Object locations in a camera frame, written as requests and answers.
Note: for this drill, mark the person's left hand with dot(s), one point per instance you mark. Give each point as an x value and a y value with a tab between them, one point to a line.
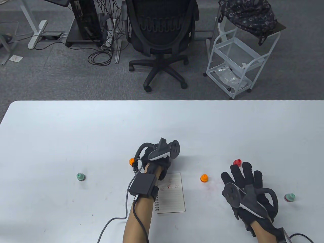
162	167

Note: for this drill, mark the person's right hand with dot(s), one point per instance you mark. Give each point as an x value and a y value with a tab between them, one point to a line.
249	174

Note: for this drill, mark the red reward stamp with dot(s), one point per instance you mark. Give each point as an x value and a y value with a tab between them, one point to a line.
237	162

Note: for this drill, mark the orange reward stamp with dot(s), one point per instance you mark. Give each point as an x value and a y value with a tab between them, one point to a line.
131	161
204	178

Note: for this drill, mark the spiral lined notebook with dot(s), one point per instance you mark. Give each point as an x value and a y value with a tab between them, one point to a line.
172	200

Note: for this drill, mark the green reward stamp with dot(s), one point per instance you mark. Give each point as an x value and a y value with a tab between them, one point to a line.
289	197
80	177

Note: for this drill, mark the person's left forearm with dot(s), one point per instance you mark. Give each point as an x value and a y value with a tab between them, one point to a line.
138	222

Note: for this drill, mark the person's right forearm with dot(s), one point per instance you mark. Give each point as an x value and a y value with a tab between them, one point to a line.
265	234

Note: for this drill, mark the black white left hand controller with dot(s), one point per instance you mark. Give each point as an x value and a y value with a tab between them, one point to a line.
174	149

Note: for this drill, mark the black white hand controller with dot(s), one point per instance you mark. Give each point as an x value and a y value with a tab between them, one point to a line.
174	149
231	194

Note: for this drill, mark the black white right hand controller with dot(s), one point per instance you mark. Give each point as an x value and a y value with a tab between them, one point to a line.
231	194

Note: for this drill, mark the clear plastic bag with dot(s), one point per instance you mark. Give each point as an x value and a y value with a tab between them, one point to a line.
227	76

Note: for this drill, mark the small white plastic part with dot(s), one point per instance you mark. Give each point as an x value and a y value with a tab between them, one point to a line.
244	65

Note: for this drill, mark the slim white desk leg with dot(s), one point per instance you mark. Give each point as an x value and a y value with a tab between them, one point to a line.
117	54

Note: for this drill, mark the white metal trolley cart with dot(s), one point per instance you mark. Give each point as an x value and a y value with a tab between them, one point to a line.
234	49

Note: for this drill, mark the black mesh office chair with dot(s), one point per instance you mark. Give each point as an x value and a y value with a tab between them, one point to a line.
162	33

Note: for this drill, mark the grey floor outlet cover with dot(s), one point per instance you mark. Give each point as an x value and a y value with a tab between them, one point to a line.
202	35

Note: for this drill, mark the dark brown flat board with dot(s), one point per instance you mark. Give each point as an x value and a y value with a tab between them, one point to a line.
279	27

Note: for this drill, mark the black computer stand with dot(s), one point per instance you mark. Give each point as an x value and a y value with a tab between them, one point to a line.
76	38

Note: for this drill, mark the black patterned bag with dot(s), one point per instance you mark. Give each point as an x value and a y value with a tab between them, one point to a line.
248	15

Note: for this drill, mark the black computer tower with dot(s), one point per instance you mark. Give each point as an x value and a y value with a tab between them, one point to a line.
84	17

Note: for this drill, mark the black power strip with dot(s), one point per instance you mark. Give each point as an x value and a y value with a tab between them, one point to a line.
53	35

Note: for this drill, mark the white paper scrap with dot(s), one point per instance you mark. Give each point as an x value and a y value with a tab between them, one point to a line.
16	58

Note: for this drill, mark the white T-shaped desk leg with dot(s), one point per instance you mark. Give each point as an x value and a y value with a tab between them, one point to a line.
38	31

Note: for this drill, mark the grey desk leg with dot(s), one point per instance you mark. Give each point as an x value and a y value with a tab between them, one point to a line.
5	59

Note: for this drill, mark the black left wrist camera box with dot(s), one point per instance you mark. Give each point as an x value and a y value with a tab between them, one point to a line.
143	184

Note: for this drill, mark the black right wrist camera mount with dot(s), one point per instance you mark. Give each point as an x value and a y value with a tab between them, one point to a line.
284	236

